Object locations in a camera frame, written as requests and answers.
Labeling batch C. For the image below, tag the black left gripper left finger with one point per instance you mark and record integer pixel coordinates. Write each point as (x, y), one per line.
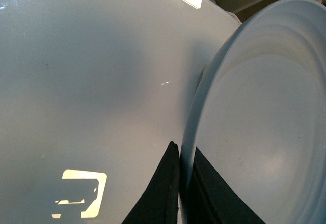
(159, 202)

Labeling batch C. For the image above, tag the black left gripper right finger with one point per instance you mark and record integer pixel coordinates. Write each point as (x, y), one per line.
(212, 200)

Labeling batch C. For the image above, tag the white round plate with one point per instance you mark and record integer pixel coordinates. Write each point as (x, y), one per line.
(258, 114)

